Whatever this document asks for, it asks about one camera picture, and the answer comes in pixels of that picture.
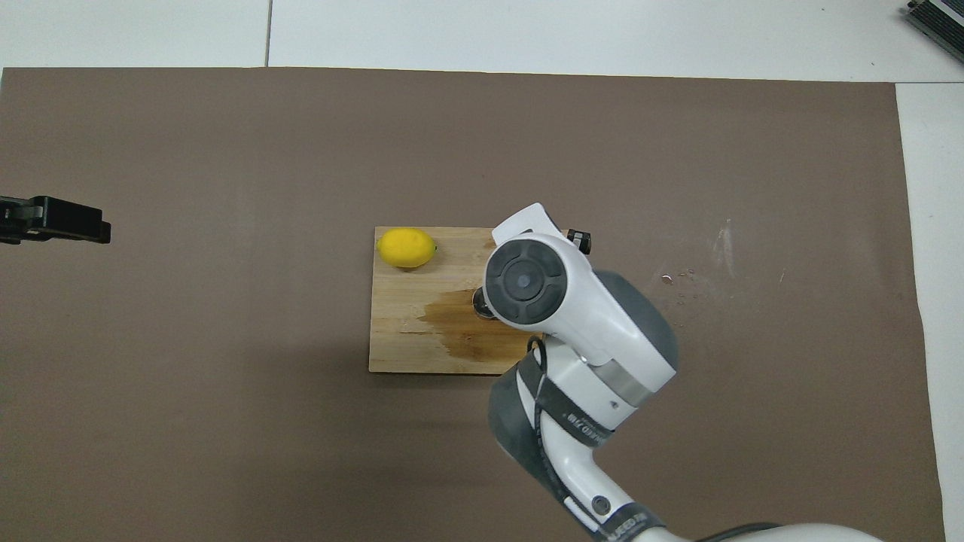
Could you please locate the wooden cutting board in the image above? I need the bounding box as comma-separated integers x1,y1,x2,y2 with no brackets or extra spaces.
368,226,571,376

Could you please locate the grey ribbed metal device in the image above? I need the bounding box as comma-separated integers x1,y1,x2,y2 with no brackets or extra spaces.
904,0,964,44

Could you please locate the yellow lemon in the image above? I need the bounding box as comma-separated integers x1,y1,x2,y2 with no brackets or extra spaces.
377,227,438,269

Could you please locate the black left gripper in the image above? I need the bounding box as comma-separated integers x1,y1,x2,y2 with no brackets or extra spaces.
0,196,111,245

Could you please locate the brown paper table mat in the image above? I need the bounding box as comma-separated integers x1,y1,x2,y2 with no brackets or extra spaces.
0,66,947,542

